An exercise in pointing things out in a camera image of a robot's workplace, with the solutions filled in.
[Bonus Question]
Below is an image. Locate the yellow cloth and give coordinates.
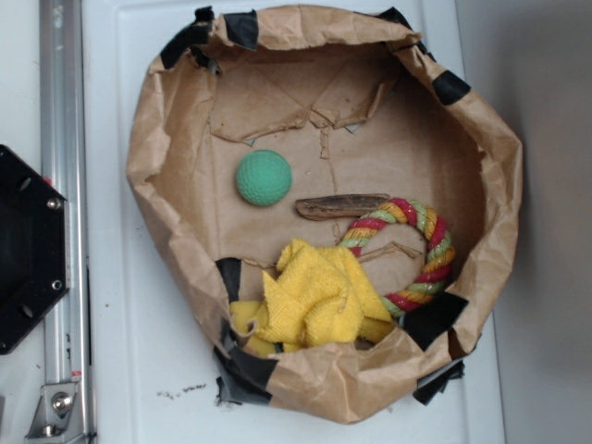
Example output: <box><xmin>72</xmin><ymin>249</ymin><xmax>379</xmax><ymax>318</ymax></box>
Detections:
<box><xmin>254</xmin><ymin>239</ymin><xmax>394</xmax><ymax>348</ymax></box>

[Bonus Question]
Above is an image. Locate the brown wood chip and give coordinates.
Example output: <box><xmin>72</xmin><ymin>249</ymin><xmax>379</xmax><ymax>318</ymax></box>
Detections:
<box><xmin>294</xmin><ymin>193</ymin><xmax>390</xmax><ymax>221</ymax></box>

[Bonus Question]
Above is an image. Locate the green dimpled ball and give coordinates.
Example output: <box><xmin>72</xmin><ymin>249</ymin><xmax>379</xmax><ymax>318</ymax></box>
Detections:
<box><xmin>236</xmin><ymin>150</ymin><xmax>292</xmax><ymax>206</ymax></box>

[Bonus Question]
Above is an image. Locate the brown paper bag bin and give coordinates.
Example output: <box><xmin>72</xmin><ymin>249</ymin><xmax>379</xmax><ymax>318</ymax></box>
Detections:
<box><xmin>127</xmin><ymin>6</ymin><xmax>523</xmax><ymax>424</ymax></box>

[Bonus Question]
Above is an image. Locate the yellow sponge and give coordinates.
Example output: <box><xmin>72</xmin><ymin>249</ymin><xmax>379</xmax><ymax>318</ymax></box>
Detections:
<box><xmin>229</xmin><ymin>301</ymin><xmax>301</xmax><ymax>358</ymax></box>

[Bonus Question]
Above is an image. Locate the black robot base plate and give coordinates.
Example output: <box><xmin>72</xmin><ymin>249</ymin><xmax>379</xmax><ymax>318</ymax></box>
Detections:
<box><xmin>0</xmin><ymin>145</ymin><xmax>68</xmax><ymax>355</ymax></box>

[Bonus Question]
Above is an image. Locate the aluminium rail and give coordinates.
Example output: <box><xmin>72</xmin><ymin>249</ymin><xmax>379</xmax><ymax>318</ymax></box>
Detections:
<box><xmin>39</xmin><ymin>1</ymin><xmax>96</xmax><ymax>443</ymax></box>

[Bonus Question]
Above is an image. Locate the multicolour rope ring toy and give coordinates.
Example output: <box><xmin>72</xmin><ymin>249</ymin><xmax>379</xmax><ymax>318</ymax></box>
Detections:
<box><xmin>339</xmin><ymin>197</ymin><xmax>456</xmax><ymax>318</ymax></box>

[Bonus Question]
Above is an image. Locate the metal corner bracket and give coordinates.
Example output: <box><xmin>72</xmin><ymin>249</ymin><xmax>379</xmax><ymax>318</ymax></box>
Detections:
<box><xmin>24</xmin><ymin>382</ymin><xmax>84</xmax><ymax>443</ymax></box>

